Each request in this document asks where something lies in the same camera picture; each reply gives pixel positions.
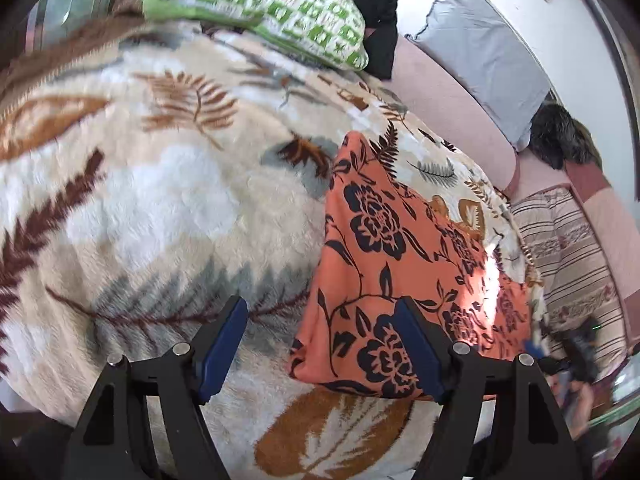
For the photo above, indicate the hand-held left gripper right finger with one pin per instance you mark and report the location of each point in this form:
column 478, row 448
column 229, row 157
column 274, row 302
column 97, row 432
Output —
column 417, row 355

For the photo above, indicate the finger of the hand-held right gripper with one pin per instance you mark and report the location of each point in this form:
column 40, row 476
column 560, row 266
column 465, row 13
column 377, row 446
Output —
column 534, row 349

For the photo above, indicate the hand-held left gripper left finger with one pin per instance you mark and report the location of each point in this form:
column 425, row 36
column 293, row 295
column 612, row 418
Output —
column 220, row 355

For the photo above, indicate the orange floral shirt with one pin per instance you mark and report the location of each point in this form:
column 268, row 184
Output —
column 400, row 260

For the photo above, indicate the striped pink pillow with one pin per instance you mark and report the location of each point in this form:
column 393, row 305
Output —
column 565, row 260

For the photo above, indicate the pink sofa backrest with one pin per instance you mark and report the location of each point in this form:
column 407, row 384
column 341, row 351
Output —
column 607, row 220

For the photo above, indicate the leaf print fleece blanket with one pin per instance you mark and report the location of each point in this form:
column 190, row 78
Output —
column 150, row 195

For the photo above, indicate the pink bolster cushion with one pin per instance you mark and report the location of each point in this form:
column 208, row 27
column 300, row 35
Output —
column 450, row 110

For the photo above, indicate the grey pillow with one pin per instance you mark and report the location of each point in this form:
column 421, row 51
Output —
column 485, row 55

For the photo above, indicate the black garment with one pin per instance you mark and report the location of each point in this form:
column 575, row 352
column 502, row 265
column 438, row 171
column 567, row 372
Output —
column 380, row 15

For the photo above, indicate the green checkered pillow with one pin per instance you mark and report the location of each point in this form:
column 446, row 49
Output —
column 270, row 5

